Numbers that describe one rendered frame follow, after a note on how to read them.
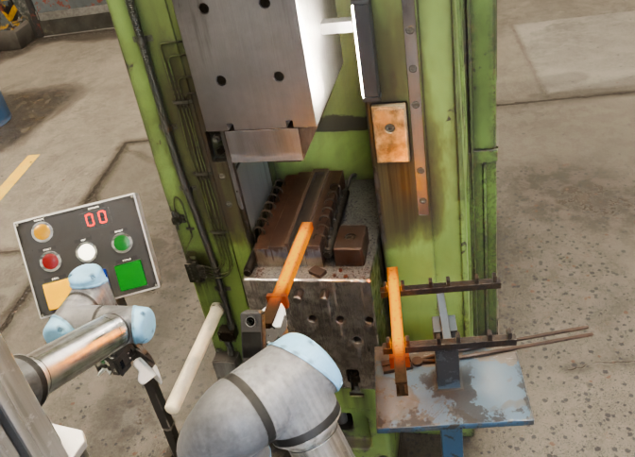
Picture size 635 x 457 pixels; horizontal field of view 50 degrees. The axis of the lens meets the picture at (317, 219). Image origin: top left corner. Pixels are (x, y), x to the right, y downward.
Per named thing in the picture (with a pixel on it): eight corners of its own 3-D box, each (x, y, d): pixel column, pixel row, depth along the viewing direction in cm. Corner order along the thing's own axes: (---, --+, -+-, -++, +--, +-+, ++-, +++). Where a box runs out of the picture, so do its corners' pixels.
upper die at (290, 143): (303, 160, 177) (298, 127, 171) (231, 162, 181) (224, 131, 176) (332, 93, 210) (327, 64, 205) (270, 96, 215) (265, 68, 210)
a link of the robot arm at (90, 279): (57, 284, 143) (77, 260, 150) (75, 322, 149) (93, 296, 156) (90, 284, 141) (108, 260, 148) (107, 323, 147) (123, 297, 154)
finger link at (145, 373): (150, 398, 160) (122, 373, 158) (163, 380, 165) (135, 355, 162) (157, 395, 158) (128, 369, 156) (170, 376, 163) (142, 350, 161)
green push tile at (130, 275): (147, 285, 191) (139, 259, 190) (120, 292, 190) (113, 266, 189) (147, 284, 193) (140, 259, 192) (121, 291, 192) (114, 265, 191)
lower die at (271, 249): (323, 266, 196) (318, 243, 191) (258, 266, 201) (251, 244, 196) (346, 189, 230) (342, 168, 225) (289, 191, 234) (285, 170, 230)
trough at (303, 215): (302, 246, 193) (301, 243, 193) (285, 247, 195) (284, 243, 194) (329, 172, 227) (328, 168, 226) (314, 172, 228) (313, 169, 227)
